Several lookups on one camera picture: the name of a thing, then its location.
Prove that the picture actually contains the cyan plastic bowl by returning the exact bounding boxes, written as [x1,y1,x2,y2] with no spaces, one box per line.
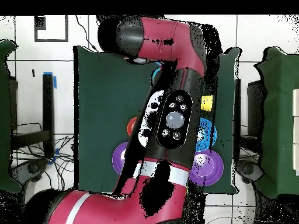
[151,66,162,86]

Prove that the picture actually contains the grey office chair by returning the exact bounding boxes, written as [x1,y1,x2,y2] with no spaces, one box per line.
[10,158,50,185]
[236,159,265,185]

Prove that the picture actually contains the yellow plastic cup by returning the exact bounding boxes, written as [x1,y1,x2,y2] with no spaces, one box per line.
[200,94,214,112]

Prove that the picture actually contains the black square frame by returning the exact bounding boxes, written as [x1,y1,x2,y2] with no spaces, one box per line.
[34,15,69,43]

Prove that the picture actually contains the black cabinet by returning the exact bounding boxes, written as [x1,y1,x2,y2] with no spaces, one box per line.
[247,80,266,137]

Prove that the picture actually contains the purple plastic bowl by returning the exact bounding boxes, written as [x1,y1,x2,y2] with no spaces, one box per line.
[112,141,130,176]
[188,149,224,187]

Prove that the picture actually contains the blue tape piece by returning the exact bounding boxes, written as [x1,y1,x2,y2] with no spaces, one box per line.
[43,72,57,89]
[47,148,60,165]

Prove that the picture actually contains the green covered side table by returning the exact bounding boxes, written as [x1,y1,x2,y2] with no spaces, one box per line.
[254,46,299,199]
[0,39,22,194]

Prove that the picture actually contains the large blue plastic bowl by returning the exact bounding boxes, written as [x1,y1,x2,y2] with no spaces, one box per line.
[195,117,217,152]

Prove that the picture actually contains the dark green table cloth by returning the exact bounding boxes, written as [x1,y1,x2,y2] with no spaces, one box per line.
[73,45,241,194]

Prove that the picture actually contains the bundle of floor cables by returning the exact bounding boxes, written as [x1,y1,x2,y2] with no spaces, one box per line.
[11,122,78,191]

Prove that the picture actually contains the black floor cable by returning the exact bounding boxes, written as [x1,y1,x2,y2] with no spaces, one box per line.
[75,15,99,53]

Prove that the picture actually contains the orange plastic bowl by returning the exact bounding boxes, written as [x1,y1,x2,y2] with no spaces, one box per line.
[126,116,138,138]

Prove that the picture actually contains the black bench frame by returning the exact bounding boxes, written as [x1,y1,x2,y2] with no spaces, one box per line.
[10,73,55,158]

